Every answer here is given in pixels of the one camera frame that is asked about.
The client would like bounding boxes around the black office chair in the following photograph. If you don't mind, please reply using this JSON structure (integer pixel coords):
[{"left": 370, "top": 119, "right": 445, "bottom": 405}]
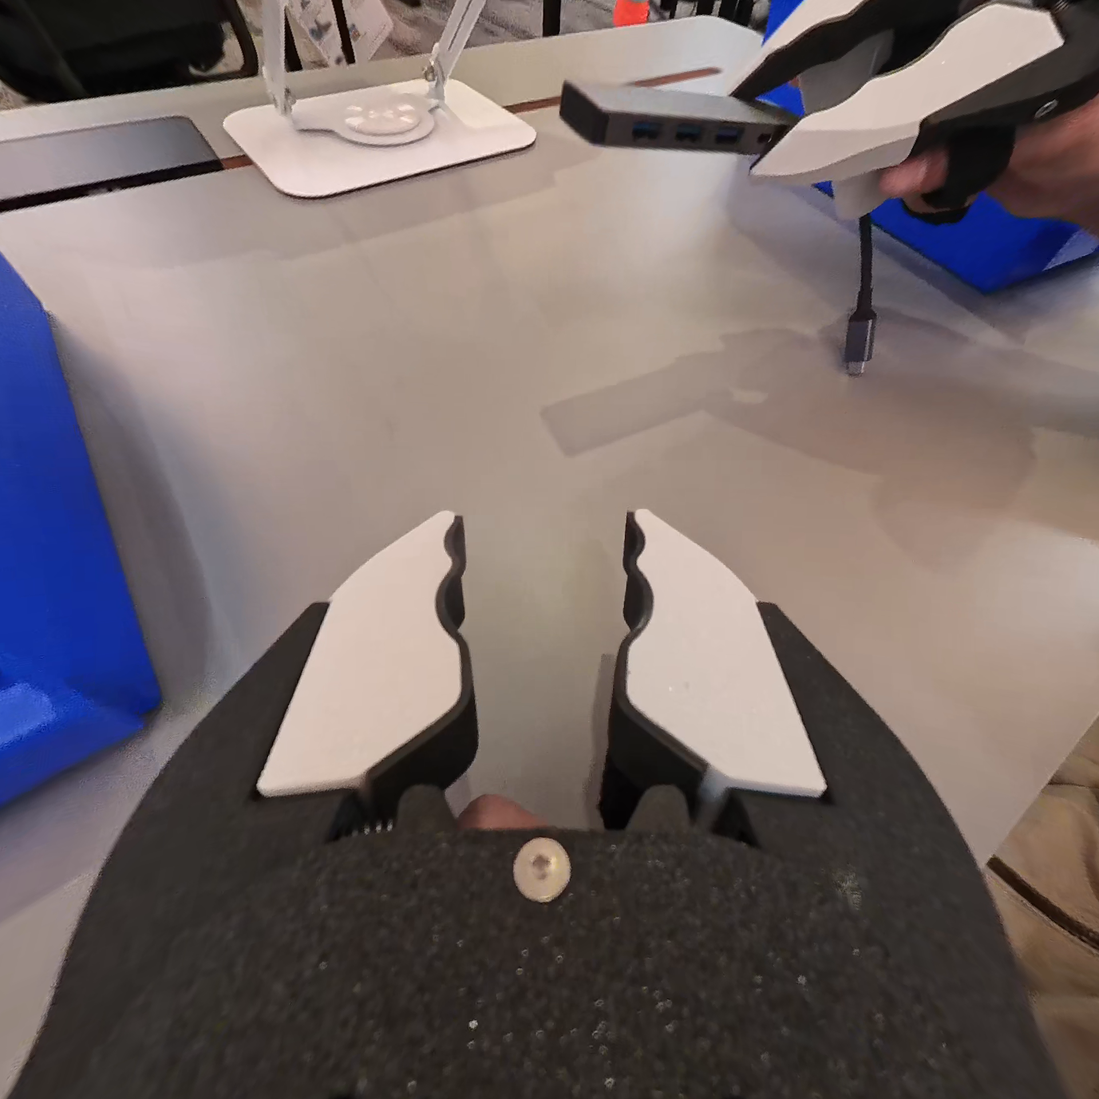
[{"left": 0, "top": 0, "right": 260, "bottom": 102}]

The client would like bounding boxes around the black tripod with sheet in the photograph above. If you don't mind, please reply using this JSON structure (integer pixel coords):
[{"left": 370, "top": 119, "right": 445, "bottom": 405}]
[{"left": 287, "top": 0, "right": 396, "bottom": 68}]

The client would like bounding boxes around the grey usb hub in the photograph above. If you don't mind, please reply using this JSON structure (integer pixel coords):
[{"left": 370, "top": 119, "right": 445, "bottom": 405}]
[{"left": 560, "top": 81, "right": 880, "bottom": 376}]

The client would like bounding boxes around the blue plastic bin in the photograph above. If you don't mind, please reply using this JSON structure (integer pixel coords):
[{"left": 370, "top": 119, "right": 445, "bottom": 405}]
[
  {"left": 0, "top": 252, "right": 163, "bottom": 808},
  {"left": 762, "top": 0, "right": 1099, "bottom": 294}
]

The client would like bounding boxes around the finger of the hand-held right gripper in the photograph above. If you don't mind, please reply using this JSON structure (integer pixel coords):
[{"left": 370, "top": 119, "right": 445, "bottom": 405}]
[
  {"left": 731, "top": 0, "right": 963, "bottom": 102},
  {"left": 750, "top": 3, "right": 1066, "bottom": 185}
]

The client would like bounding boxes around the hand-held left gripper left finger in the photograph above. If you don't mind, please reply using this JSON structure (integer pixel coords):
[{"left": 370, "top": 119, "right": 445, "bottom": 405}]
[{"left": 257, "top": 510, "right": 480, "bottom": 797}]

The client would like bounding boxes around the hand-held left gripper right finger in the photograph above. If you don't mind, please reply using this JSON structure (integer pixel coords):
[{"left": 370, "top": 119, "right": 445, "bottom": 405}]
[{"left": 599, "top": 508, "right": 829, "bottom": 829}]

